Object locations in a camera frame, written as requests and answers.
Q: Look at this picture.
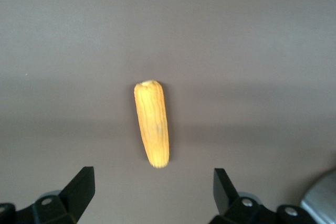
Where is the yellow corn cob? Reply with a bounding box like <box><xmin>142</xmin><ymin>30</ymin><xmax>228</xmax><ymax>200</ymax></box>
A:
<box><xmin>133</xmin><ymin>79</ymin><xmax>171</xmax><ymax>169</ymax></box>

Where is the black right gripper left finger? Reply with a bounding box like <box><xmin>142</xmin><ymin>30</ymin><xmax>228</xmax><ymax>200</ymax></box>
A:
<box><xmin>0</xmin><ymin>166</ymin><xmax>95</xmax><ymax>224</ymax></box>

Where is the stainless steel steamer pot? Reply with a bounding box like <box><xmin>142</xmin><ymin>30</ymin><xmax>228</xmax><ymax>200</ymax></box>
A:
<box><xmin>299</xmin><ymin>167</ymin><xmax>336</xmax><ymax>224</ymax></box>

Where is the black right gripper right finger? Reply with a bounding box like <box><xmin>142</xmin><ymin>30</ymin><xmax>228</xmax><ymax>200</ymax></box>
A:
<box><xmin>209</xmin><ymin>167</ymin><xmax>308</xmax><ymax>224</ymax></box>

